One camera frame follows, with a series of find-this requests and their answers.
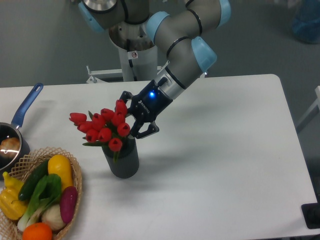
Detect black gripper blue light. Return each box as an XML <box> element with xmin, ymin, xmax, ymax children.
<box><xmin>119</xmin><ymin>80</ymin><xmax>173</xmax><ymax>139</ymax></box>

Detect red tulip bouquet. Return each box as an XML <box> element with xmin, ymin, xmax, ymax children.
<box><xmin>69</xmin><ymin>99</ymin><xmax>131</xmax><ymax>162</ymax></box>

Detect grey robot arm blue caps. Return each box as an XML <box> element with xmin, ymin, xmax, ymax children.
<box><xmin>78</xmin><ymin>0</ymin><xmax>231</xmax><ymax>139</ymax></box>

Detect dark grey ribbed vase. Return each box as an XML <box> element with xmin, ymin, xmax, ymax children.
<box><xmin>102</xmin><ymin>138</ymin><xmax>140</xmax><ymax>179</ymax></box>

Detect yellow squash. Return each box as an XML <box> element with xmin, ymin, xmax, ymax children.
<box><xmin>47</xmin><ymin>154</ymin><xmax>73</xmax><ymax>191</ymax></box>

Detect purple eggplant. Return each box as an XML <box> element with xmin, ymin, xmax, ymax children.
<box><xmin>59</xmin><ymin>186</ymin><xmax>78</xmax><ymax>224</ymax></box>

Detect green cucumber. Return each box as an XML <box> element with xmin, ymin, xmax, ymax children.
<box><xmin>18</xmin><ymin>159</ymin><xmax>49</xmax><ymax>201</ymax></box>

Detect green bok choy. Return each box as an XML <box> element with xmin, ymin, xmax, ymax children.
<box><xmin>17</xmin><ymin>173</ymin><xmax>62</xmax><ymax>232</ymax></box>

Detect bread roll in saucepan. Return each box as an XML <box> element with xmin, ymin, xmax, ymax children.
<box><xmin>0</xmin><ymin>137</ymin><xmax>21</xmax><ymax>159</ymax></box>

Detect beige garlic bulb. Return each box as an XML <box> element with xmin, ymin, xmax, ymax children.
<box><xmin>41</xmin><ymin>204</ymin><xmax>66</xmax><ymax>231</ymax></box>

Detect orange fruit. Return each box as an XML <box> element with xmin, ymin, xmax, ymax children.
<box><xmin>22</xmin><ymin>222</ymin><xmax>53</xmax><ymax>240</ymax></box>

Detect yellow bell pepper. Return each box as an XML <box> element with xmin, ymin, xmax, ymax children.
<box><xmin>0</xmin><ymin>171</ymin><xmax>28</xmax><ymax>221</ymax></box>

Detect blue plastic bag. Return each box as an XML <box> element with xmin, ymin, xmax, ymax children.
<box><xmin>291</xmin><ymin>0</ymin><xmax>320</xmax><ymax>44</ymax></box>

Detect black device at table edge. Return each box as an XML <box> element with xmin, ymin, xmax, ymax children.
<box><xmin>301</xmin><ymin>203</ymin><xmax>320</xmax><ymax>229</ymax></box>

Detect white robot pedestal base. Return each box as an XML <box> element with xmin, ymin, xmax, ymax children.
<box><xmin>89</xmin><ymin>12</ymin><xmax>207</xmax><ymax>89</ymax></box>

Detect blue handled saucepan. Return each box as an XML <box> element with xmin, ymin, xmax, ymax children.
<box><xmin>0</xmin><ymin>83</ymin><xmax>44</xmax><ymax>173</ymax></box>

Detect white furniture frame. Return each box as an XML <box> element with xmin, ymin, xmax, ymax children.
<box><xmin>295</xmin><ymin>86</ymin><xmax>320</xmax><ymax>134</ymax></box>

